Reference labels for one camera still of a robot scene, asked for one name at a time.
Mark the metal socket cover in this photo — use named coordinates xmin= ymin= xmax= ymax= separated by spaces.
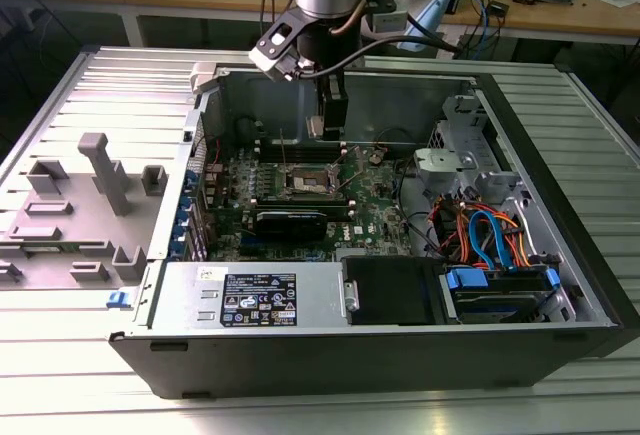
xmin=330 ymin=144 xmax=365 ymax=195

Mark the CPU socket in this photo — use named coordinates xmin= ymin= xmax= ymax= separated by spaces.
xmin=283 ymin=161 xmax=343 ymax=202

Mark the green motherboard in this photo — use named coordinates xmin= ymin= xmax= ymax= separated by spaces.
xmin=199 ymin=144 xmax=431 ymax=264

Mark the silver metal drive cage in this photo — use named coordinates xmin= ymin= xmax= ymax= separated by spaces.
xmin=413 ymin=94 xmax=529 ymax=206

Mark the black graphics card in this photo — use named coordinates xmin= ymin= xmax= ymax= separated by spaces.
xmin=254 ymin=209 xmax=330 ymax=242

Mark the grey power supply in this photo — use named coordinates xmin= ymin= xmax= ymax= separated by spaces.
xmin=148 ymin=260 xmax=347 ymax=331

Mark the hard disk blue carrier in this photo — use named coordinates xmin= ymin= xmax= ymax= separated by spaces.
xmin=439 ymin=264 xmax=564 ymax=327

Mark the black grey PC case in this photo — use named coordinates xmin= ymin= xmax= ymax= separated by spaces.
xmin=108 ymin=62 xmax=640 ymax=401

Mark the grey parts rack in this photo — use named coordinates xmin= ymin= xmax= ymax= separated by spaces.
xmin=0 ymin=132 xmax=169 ymax=291

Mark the black camera cable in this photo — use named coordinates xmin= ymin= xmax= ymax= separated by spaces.
xmin=292 ymin=34 xmax=464 ymax=81

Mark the thin dark wire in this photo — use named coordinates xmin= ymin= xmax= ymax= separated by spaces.
xmin=372 ymin=126 xmax=419 ymax=151

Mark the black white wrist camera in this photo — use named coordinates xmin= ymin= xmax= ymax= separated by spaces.
xmin=248 ymin=8 xmax=307 ymax=84

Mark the copper coloured hose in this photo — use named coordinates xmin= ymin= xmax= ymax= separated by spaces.
xmin=328 ymin=2 xmax=362 ymax=37

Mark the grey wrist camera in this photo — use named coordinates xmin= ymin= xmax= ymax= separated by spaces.
xmin=367 ymin=0 xmax=409 ymax=35

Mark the black wire loop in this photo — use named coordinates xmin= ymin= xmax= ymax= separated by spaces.
xmin=392 ymin=154 xmax=441 ymax=260

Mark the thin red wire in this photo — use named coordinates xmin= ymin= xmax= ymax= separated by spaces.
xmin=192 ymin=134 xmax=222 ymax=172

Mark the blue network cable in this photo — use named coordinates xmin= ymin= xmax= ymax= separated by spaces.
xmin=469 ymin=0 xmax=496 ymax=59

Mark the blue flat data wire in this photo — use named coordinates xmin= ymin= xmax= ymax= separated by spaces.
xmin=469 ymin=209 xmax=516 ymax=271

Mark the orange wire bundle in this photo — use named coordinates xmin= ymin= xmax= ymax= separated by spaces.
xmin=429 ymin=194 xmax=536 ymax=269

